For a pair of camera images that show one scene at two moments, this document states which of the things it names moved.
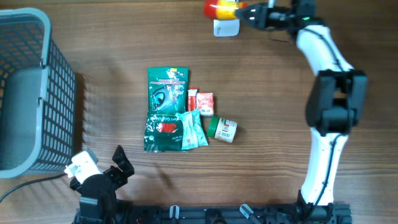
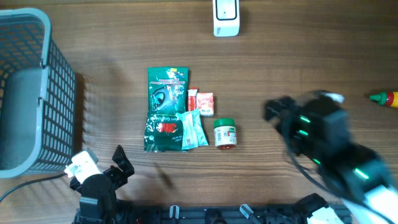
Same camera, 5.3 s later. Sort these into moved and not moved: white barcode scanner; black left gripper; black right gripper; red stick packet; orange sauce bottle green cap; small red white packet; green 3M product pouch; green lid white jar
Moved: green lid white jar; orange sauce bottle green cap; black right gripper
Not moved: small red white packet; white barcode scanner; green 3M product pouch; red stick packet; black left gripper
